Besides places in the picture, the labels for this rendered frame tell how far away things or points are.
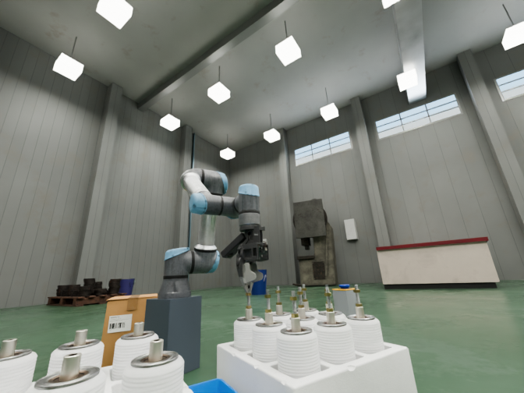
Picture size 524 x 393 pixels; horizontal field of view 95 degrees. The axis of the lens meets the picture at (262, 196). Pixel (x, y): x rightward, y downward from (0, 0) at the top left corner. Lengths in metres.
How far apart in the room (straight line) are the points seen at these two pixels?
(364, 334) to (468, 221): 7.52
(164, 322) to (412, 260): 4.89
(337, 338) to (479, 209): 7.73
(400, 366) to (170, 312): 0.85
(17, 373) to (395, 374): 0.81
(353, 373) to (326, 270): 6.74
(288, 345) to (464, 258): 5.07
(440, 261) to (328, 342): 4.92
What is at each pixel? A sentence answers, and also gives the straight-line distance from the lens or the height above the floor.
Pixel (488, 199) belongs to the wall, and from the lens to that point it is 8.35.
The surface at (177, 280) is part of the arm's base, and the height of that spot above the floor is 0.38.
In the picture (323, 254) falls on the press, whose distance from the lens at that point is 7.43.
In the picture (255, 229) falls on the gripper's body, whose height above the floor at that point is 0.53.
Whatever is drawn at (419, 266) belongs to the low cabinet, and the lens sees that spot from 5.53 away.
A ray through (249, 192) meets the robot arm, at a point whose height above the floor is 0.66.
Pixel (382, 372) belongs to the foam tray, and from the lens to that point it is 0.76.
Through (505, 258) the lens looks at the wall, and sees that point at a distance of 8.19.
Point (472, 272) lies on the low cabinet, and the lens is 5.55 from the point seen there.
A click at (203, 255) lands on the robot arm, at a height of 0.49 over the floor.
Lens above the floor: 0.38
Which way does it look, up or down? 18 degrees up
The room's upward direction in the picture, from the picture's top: 3 degrees counter-clockwise
